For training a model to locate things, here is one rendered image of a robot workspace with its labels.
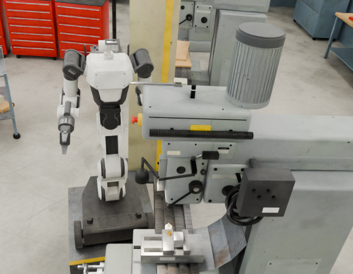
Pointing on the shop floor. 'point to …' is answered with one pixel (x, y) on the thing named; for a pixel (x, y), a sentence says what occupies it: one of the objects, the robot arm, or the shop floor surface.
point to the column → (303, 226)
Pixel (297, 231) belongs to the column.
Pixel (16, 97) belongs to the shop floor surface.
